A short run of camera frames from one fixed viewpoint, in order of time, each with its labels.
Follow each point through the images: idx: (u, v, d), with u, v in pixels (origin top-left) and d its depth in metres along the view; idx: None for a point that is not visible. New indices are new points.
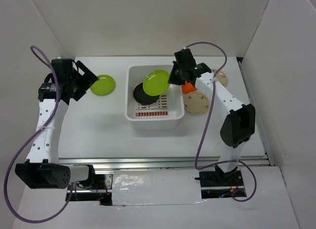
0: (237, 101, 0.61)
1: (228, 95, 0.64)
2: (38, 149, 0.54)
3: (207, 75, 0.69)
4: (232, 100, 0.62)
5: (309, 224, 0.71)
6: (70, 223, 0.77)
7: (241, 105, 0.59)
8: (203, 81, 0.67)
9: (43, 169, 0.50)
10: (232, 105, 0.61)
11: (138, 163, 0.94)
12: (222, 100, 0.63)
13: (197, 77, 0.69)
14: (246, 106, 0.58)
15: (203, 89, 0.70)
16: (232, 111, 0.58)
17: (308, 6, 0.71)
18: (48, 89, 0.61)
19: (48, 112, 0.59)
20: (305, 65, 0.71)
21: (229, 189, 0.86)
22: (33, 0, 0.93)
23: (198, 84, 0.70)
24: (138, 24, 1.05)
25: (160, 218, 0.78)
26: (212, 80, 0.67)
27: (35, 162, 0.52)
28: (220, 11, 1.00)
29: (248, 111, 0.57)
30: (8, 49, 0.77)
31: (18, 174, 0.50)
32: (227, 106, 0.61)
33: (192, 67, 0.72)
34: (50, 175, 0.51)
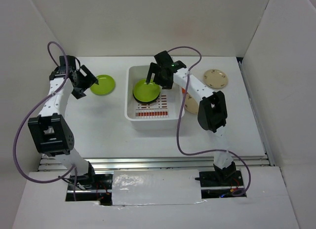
0: (209, 89, 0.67)
1: (201, 84, 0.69)
2: (49, 107, 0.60)
3: (182, 70, 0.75)
4: (204, 89, 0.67)
5: (309, 223, 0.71)
6: (70, 224, 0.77)
7: (212, 92, 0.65)
8: (179, 75, 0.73)
9: (53, 118, 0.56)
10: (204, 93, 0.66)
11: (138, 163, 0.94)
12: (195, 90, 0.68)
13: (174, 72, 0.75)
14: (217, 93, 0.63)
15: (180, 82, 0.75)
16: (204, 97, 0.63)
17: (308, 6, 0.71)
18: (57, 73, 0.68)
19: (58, 85, 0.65)
20: (306, 66, 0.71)
21: (229, 189, 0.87)
22: None
23: (175, 79, 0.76)
24: (138, 23, 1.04)
25: (160, 218, 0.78)
26: (186, 74, 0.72)
27: (46, 116, 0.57)
28: (220, 11, 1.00)
29: (217, 96, 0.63)
30: (7, 48, 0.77)
31: (29, 127, 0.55)
32: (199, 94, 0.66)
33: (170, 65, 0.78)
34: (59, 125, 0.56)
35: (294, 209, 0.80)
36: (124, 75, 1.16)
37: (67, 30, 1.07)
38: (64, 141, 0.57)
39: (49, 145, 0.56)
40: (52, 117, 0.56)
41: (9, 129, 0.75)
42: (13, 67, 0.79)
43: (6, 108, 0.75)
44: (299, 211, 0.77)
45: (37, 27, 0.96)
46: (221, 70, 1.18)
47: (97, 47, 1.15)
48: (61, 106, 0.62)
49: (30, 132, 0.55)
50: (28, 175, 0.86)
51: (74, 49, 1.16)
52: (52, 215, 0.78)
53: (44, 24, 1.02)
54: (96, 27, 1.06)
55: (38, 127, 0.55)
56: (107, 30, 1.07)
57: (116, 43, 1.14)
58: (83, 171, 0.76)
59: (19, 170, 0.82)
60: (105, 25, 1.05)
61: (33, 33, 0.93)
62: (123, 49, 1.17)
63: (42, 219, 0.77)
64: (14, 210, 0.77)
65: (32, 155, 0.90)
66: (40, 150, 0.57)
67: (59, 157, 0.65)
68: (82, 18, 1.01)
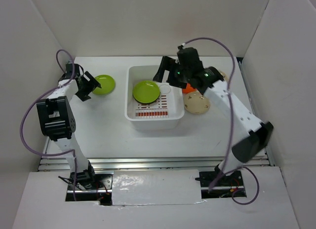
0: (256, 119, 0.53)
1: (245, 110, 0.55)
2: (56, 93, 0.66)
3: (220, 85, 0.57)
4: (250, 117, 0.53)
5: (309, 224, 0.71)
6: (70, 224, 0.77)
7: (261, 124, 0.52)
8: (217, 93, 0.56)
9: (58, 99, 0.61)
10: (251, 124, 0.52)
11: (138, 163, 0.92)
12: (239, 117, 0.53)
13: (208, 86, 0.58)
14: (265, 126, 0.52)
15: (215, 100, 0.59)
16: (252, 133, 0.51)
17: (308, 7, 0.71)
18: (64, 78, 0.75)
19: (65, 83, 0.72)
20: (306, 66, 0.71)
21: (229, 189, 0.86)
22: None
23: (208, 95, 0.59)
24: (138, 23, 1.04)
25: (160, 218, 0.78)
26: (226, 92, 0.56)
27: (53, 98, 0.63)
28: (220, 11, 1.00)
29: (267, 130, 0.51)
30: (7, 49, 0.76)
31: (38, 107, 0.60)
32: (245, 126, 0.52)
33: (202, 73, 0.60)
34: (63, 105, 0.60)
35: (294, 209, 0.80)
36: (124, 75, 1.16)
37: (67, 30, 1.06)
38: (67, 121, 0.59)
39: (52, 125, 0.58)
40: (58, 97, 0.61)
41: (8, 129, 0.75)
42: (13, 68, 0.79)
43: (6, 109, 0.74)
44: (299, 211, 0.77)
45: (37, 27, 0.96)
46: (221, 70, 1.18)
47: (96, 47, 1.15)
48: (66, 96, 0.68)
49: (37, 111, 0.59)
50: (28, 175, 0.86)
51: (74, 49, 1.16)
52: (52, 215, 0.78)
53: (44, 24, 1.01)
54: (96, 27, 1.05)
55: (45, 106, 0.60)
56: (107, 30, 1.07)
57: (115, 43, 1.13)
58: (84, 166, 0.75)
59: (19, 170, 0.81)
60: (105, 25, 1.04)
61: (33, 33, 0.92)
62: (123, 49, 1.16)
63: (42, 219, 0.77)
64: (13, 210, 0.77)
65: (32, 155, 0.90)
66: (44, 132, 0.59)
67: (62, 141, 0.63)
68: (82, 18, 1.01)
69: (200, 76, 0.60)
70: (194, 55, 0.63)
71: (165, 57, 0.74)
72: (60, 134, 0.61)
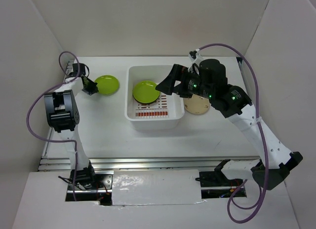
0: (285, 149, 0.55)
1: (273, 138, 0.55)
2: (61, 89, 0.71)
3: (249, 109, 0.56)
4: (279, 148, 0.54)
5: (309, 223, 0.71)
6: (70, 223, 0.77)
7: (290, 156, 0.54)
8: (245, 120, 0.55)
9: (64, 92, 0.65)
10: (281, 156, 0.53)
11: (138, 163, 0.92)
12: (269, 148, 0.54)
13: (237, 112, 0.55)
14: (294, 156, 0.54)
15: (241, 126, 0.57)
16: (283, 167, 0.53)
17: (308, 7, 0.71)
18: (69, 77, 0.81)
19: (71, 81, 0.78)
20: (306, 66, 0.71)
21: (229, 189, 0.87)
22: None
23: (234, 120, 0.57)
24: (138, 23, 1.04)
25: (160, 218, 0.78)
26: (256, 119, 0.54)
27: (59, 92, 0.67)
28: (220, 11, 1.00)
29: (296, 162, 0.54)
30: (7, 49, 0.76)
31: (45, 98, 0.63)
32: (275, 158, 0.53)
33: (227, 95, 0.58)
34: (69, 97, 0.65)
35: (294, 209, 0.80)
36: (124, 75, 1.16)
37: (67, 30, 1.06)
38: (71, 113, 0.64)
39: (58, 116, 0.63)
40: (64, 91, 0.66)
41: (8, 129, 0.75)
42: (13, 68, 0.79)
43: (6, 109, 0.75)
44: (299, 211, 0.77)
45: (36, 27, 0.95)
46: None
47: (96, 47, 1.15)
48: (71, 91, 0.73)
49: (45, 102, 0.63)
50: (28, 175, 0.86)
51: (74, 49, 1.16)
52: (52, 215, 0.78)
53: (44, 23, 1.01)
54: (96, 27, 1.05)
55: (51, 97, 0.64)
56: (107, 30, 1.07)
57: (115, 43, 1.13)
58: (84, 165, 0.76)
59: (19, 170, 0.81)
60: (106, 25, 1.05)
61: (32, 32, 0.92)
62: (123, 49, 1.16)
63: (42, 220, 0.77)
64: (13, 210, 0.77)
65: (32, 155, 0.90)
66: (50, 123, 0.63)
67: (64, 133, 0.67)
68: (82, 18, 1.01)
69: (227, 98, 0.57)
70: (220, 71, 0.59)
71: (178, 65, 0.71)
72: (65, 126, 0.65)
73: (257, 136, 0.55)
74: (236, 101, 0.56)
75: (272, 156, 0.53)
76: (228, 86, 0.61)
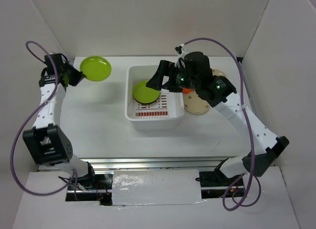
0: (271, 134, 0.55)
1: (259, 125, 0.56)
2: (43, 117, 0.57)
3: (233, 97, 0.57)
4: (265, 133, 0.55)
5: (309, 223, 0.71)
6: (70, 223, 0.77)
7: (276, 140, 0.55)
8: (230, 107, 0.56)
9: (49, 130, 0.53)
10: (267, 140, 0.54)
11: (138, 163, 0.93)
12: (256, 133, 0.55)
13: (221, 100, 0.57)
14: (281, 140, 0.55)
15: (227, 114, 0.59)
16: (269, 151, 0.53)
17: (307, 7, 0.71)
18: (47, 78, 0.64)
19: (49, 92, 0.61)
20: (306, 66, 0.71)
21: (229, 189, 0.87)
22: None
23: (220, 108, 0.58)
24: (138, 23, 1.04)
25: (160, 218, 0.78)
26: (240, 106, 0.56)
27: (42, 128, 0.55)
28: (220, 11, 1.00)
29: (283, 146, 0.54)
30: (7, 49, 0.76)
31: (25, 140, 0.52)
32: (262, 142, 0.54)
33: (212, 85, 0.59)
34: (56, 136, 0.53)
35: (294, 209, 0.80)
36: (124, 75, 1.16)
37: (67, 30, 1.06)
38: (62, 152, 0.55)
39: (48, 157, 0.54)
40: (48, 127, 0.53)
41: (8, 129, 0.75)
42: (13, 68, 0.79)
43: (6, 109, 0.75)
44: (299, 211, 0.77)
45: (36, 28, 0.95)
46: (221, 70, 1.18)
47: (96, 47, 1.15)
48: (56, 114, 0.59)
49: (26, 144, 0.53)
50: (28, 175, 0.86)
51: (74, 49, 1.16)
52: (52, 215, 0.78)
53: (44, 24, 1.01)
54: (96, 27, 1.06)
55: (33, 139, 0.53)
56: (107, 30, 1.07)
57: (115, 43, 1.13)
58: (84, 172, 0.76)
59: (19, 170, 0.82)
60: (106, 25, 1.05)
61: (32, 33, 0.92)
62: (123, 49, 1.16)
63: (42, 219, 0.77)
64: (14, 210, 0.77)
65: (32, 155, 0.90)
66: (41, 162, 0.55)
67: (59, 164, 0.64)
68: (82, 18, 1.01)
69: (212, 88, 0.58)
70: (204, 62, 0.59)
71: (163, 60, 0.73)
72: (58, 161, 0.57)
73: (243, 122, 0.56)
74: (220, 90, 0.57)
75: (258, 141, 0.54)
76: (213, 76, 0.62)
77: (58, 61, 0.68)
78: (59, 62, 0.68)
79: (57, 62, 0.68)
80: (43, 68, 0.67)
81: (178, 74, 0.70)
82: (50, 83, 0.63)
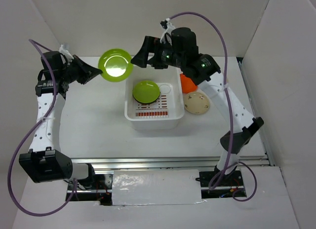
0: (248, 115, 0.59)
1: (238, 105, 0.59)
2: (40, 138, 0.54)
3: (217, 77, 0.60)
4: (243, 113, 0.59)
5: (309, 223, 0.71)
6: (70, 223, 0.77)
7: (253, 120, 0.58)
8: (214, 86, 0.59)
9: (48, 156, 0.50)
10: (244, 120, 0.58)
11: (138, 163, 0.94)
12: (234, 113, 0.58)
13: (206, 79, 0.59)
14: (256, 120, 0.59)
15: (209, 93, 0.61)
16: (246, 130, 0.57)
17: (308, 7, 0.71)
18: (45, 85, 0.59)
19: (47, 105, 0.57)
20: (306, 66, 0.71)
21: (229, 189, 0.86)
22: None
23: (204, 88, 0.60)
24: (138, 23, 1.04)
25: (160, 218, 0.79)
26: (222, 86, 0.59)
27: (39, 151, 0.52)
28: (220, 11, 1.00)
29: (258, 126, 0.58)
30: (7, 49, 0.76)
31: (22, 165, 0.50)
32: (239, 121, 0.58)
33: (197, 63, 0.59)
34: (54, 162, 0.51)
35: (294, 209, 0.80)
36: None
37: (67, 30, 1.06)
38: (64, 174, 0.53)
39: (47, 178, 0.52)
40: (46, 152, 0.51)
41: (8, 129, 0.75)
42: (12, 67, 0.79)
43: (6, 109, 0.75)
44: (299, 211, 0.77)
45: (36, 28, 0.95)
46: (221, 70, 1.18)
47: (96, 47, 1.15)
48: (54, 133, 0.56)
49: (23, 168, 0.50)
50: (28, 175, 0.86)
51: (74, 49, 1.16)
52: (52, 216, 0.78)
53: (43, 23, 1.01)
54: (96, 27, 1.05)
55: (31, 164, 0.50)
56: (107, 30, 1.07)
57: (115, 42, 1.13)
58: (84, 175, 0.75)
59: (19, 170, 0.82)
60: (105, 25, 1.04)
61: (32, 33, 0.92)
62: (123, 49, 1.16)
63: (43, 219, 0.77)
64: (14, 210, 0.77)
65: None
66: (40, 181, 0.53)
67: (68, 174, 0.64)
68: (82, 18, 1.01)
69: (197, 66, 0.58)
70: (191, 39, 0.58)
71: (149, 37, 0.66)
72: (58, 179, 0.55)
73: (224, 101, 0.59)
74: (206, 69, 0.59)
75: (236, 120, 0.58)
76: (198, 54, 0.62)
77: (57, 61, 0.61)
78: (56, 62, 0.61)
79: (53, 62, 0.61)
80: (40, 72, 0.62)
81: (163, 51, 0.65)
82: (48, 92, 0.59)
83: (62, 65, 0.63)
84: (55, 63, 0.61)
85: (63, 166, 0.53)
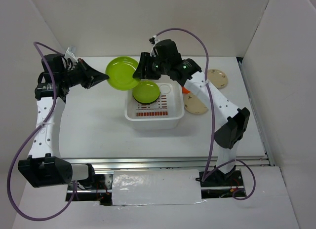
0: (233, 106, 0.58)
1: (221, 97, 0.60)
2: (39, 144, 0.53)
3: (198, 75, 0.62)
4: (227, 105, 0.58)
5: (309, 224, 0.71)
6: (70, 223, 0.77)
7: (238, 111, 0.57)
8: (196, 83, 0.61)
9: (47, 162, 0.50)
10: (229, 111, 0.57)
11: (138, 163, 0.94)
12: (218, 106, 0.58)
13: (188, 78, 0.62)
14: (241, 110, 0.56)
15: (194, 91, 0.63)
16: (230, 119, 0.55)
17: (308, 7, 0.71)
18: (44, 89, 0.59)
19: (47, 109, 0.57)
20: (306, 66, 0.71)
21: (229, 189, 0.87)
22: None
23: (188, 86, 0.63)
24: (138, 23, 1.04)
25: (160, 218, 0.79)
26: (204, 82, 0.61)
27: (38, 157, 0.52)
28: (220, 11, 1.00)
29: (244, 116, 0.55)
30: (8, 49, 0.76)
31: (21, 171, 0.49)
32: (223, 113, 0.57)
33: (180, 66, 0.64)
34: (53, 169, 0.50)
35: (293, 209, 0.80)
36: None
37: (67, 30, 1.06)
38: (63, 179, 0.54)
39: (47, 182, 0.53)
40: (45, 159, 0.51)
41: (8, 128, 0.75)
42: (13, 68, 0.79)
43: (6, 109, 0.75)
44: (299, 211, 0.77)
45: (36, 28, 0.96)
46: (221, 70, 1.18)
47: (96, 47, 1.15)
48: (54, 138, 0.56)
49: (23, 174, 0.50)
50: None
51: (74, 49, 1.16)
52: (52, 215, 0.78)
53: (43, 24, 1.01)
54: (96, 28, 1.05)
55: (30, 171, 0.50)
56: (107, 30, 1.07)
57: (116, 43, 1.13)
58: (83, 176, 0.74)
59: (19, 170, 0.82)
60: (105, 25, 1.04)
61: (32, 33, 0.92)
62: (123, 49, 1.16)
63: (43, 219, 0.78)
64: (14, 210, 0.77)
65: None
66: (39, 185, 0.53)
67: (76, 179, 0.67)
68: (82, 18, 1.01)
69: (179, 68, 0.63)
70: (172, 48, 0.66)
71: (143, 53, 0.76)
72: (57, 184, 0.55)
73: (207, 96, 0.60)
74: (188, 69, 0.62)
75: (220, 112, 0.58)
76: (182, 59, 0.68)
77: (57, 64, 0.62)
78: (56, 65, 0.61)
79: (54, 65, 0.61)
80: (40, 75, 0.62)
81: (153, 63, 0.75)
82: (47, 95, 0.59)
83: (62, 68, 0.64)
84: (55, 65, 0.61)
85: (62, 172, 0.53)
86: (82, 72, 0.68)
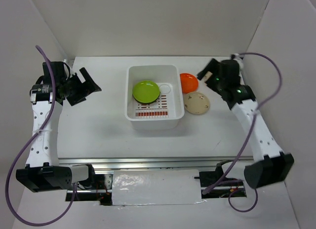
0: (274, 144, 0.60)
1: (266, 133, 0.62)
2: (37, 153, 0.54)
3: (251, 104, 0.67)
4: (269, 143, 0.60)
5: (309, 223, 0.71)
6: (71, 224, 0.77)
7: (279, 153, 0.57)
8: (244, 110, 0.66)
9: (45, 171, 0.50)
10: (268, 149, 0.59)
11: (138, 163, 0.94)
12: (259, 139, 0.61)
13: (237, 102, 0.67)
14: (284, 155, 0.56)
15: (240, 117, 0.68)
16: (267, 158, 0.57)
17: (308, 7, 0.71)
18: (39, 91, 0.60)
19: (43, 115, 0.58)
20: (306, 66, 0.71)
21: (229, 189, 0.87)
22: None
23: (236, 110, 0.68)
24: (138, 23, 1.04)
25: (160, 218, 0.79)
26: (253, 111, 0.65)
27: (36, 167, 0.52)
28: (220, 11, 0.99)
29: (285, 161, 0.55)
30: (8, 50, 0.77)
31: (19, 180, 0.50)
32: (262, 148, 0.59)
33: (234, 89, 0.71)
34: (52, 177, 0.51)
35: (294, 209, 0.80)
36: (124, 75, 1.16)
37: (67, 30, 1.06)
38: (61, 185, 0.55)
39: (45, 189, 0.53)
40: (42, 169, 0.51)
41: (7, 129, 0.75)
42: (13, 68, 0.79)
43: (6, 109, 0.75)
44: (299, 211, 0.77)
45: (36, 28, 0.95)
46: None
47: (96, 47, 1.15)
48: (51, 146, 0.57)
49: (21, 183, 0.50)
50: None
51: (74, 49, 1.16)
52: (52, 215, 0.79)
53: (43, 24, 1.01)
54: (96, 27, 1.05)
55: (28, 179, 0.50)
56: (107, 30, 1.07)
57: (115, 43, 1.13)
58: (84, 177, 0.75)
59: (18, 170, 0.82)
60: (106, 25, 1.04)
61: (32, 33, 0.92)
62: (123, 49, 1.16)
63: (43, 219, 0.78)
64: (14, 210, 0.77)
65: None
66: (37, 191, 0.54)
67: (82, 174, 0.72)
68: (82, 18, 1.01)
69: (233, 92, 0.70)
70: (234, 68, 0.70)
71: (213, 59, 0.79)
72: (53, 189, 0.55)
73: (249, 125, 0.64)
74: (240, 95, 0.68)
75: (259, 146, 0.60)
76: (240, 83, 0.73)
77: (58, 69, 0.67)
78: (56, 69, 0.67)
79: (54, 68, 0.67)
80: (40, 78, 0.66)
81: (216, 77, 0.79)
82: (43, 98, 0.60)
83: (62, 74, 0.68)
84: (56, 70, 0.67)
85: (60, 180, 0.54)
86: (80, 84, 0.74)
